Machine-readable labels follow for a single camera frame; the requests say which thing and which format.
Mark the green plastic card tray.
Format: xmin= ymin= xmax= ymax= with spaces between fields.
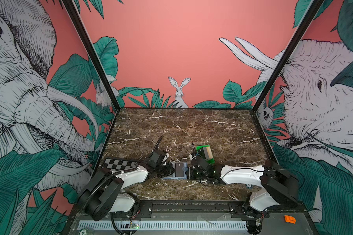
xmin=196 ymin=145 xmax=215 ymax=164

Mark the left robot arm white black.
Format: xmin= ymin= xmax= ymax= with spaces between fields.
xmin=77 ymin=150 xmax=175 ymax=221

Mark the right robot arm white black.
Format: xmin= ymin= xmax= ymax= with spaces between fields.
xmin=185 ymin=156 xmax=299 ymax=218

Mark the gold credit card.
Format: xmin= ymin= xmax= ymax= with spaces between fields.
xmin=203 ymin=146 xmax=213 ymax=161

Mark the checkerboard calibration board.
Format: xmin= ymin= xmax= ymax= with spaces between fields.
xmin=102 ymin=158 xmax=139 ymax=172

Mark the orange connector clip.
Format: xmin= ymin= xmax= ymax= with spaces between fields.
xmin=284 ymin=215 xmax=296 ymax=224

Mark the black front mounting rail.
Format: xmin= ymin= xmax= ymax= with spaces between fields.
xmin=73 ymin=200 xmax=307 ymax=218

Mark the white slotted cable duct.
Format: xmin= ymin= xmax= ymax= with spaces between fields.
xmin=77 ymin=220 xmax=247 ymax=231

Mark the left black frame post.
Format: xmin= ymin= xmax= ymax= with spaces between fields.
xmin=62 ymin=0 xmax=121 ymax=112

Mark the black frame post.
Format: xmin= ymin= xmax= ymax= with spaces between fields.
xmin=62 ymin=0 xmax=121 ymax=112
xmin=252 ymin=0 xmax=324 ymax=113

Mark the right black frame post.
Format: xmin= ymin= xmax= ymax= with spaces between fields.
xmin=252 ymin=0 xmax=324 ymax=113

